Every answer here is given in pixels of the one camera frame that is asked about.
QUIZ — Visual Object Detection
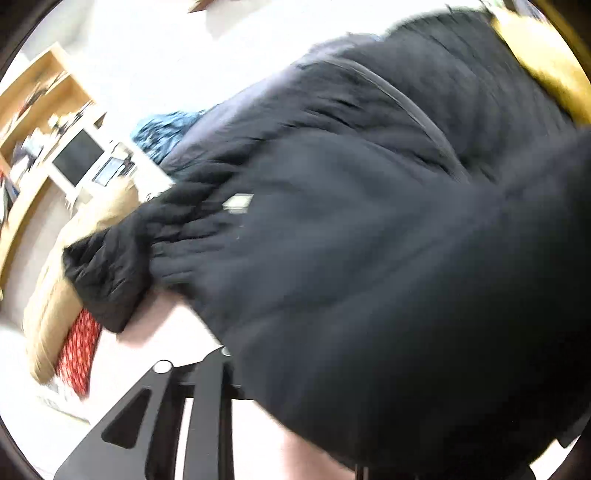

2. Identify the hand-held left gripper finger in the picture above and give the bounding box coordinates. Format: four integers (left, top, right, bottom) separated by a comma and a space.
53, 346, 245, 480

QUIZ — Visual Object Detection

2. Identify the black quilted jacket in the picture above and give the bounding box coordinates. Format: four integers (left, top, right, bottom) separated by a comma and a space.
62, 9, 591, 480

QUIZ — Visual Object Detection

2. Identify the pink polka dot bedsheet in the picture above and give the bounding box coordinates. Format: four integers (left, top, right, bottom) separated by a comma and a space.
88, 295, 356, 480

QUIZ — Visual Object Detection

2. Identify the red patterned cloth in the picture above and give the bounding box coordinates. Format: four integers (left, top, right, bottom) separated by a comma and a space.
55, 309, 103, 398

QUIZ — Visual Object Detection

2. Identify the small white screen device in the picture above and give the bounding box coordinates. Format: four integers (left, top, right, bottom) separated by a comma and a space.
91, 154, 136, 188

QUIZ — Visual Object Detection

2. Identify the blue patterned cloth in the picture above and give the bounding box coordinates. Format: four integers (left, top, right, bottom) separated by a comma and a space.
130, 110, 208, 164

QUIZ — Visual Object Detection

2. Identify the white framed monitor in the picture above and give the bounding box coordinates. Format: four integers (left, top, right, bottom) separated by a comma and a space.
50, 127, 108, 190

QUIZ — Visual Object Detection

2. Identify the wooden shelf unit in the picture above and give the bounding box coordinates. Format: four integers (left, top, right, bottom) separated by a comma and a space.
0, 41, 109, 296

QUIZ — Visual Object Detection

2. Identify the yellow pillow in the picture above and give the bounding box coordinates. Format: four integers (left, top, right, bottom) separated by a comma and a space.
489, 7, 588, 125

